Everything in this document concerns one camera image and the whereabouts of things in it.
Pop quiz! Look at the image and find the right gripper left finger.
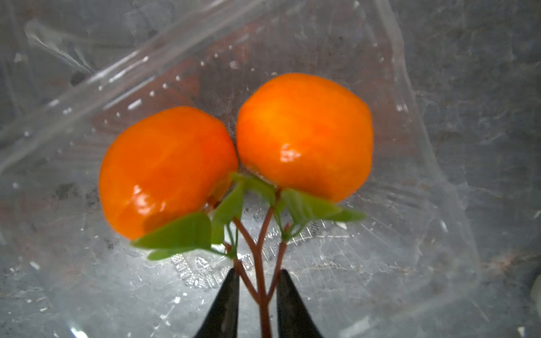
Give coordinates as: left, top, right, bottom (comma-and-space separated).
194, 268, 240, 338

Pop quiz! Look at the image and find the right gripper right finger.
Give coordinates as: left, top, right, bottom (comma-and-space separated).
276, 269, 323, 338

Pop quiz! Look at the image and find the leafy twin oranges container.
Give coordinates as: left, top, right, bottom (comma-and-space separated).
98, 73, 374, 337

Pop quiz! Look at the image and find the clear clamshell container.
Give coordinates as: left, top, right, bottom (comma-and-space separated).
1, 1, 479, 337

